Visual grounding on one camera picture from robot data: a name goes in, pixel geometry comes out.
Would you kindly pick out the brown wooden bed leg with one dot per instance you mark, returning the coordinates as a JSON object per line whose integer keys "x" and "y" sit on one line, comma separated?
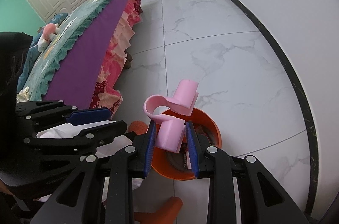
{"x": 128, "y": 61}

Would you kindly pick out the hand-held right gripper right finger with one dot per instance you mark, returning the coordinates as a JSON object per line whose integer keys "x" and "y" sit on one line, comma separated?
{"x": 192, "y": 149}

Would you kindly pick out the orange plastic bin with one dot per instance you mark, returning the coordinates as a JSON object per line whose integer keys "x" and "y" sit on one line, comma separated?
{"x": 209, "y": 134}

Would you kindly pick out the pink floral bed skirt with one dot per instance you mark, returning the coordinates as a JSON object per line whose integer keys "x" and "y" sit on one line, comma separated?
{"x": 116, "y": 59}

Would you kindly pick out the purple bed sheet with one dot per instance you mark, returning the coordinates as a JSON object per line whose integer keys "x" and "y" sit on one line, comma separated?
{"x": 95, "y": 43}

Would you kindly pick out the orange plastic object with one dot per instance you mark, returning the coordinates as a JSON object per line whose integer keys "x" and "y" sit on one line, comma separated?
{"x": 159, "y": 209}

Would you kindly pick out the orange fuzzy object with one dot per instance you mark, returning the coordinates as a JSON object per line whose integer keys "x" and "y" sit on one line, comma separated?
{"x": 137, "y": 127}

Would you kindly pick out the blue printed quilt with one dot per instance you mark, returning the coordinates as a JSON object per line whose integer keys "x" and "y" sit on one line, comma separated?
{"x": 29, "y": 57}

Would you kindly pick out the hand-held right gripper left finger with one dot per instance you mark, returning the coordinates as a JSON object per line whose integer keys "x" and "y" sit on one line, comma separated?
{"x": 149, "y": 147}

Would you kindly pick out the pink curved plastic piece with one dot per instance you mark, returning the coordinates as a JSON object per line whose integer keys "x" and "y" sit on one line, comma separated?
{"x": 169, "y": 131}

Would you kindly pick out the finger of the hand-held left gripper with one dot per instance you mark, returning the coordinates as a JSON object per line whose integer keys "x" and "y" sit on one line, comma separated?
{"x": 90, "y": 115}
{"x": 106, "y": 131}

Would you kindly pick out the pink and white plush toy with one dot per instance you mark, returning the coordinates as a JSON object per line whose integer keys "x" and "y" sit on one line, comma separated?
{"x": 47, "y": 34}

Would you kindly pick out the cream crumpled paper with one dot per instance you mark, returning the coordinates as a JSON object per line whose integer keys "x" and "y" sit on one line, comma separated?
{"x": 23, "y": 94}

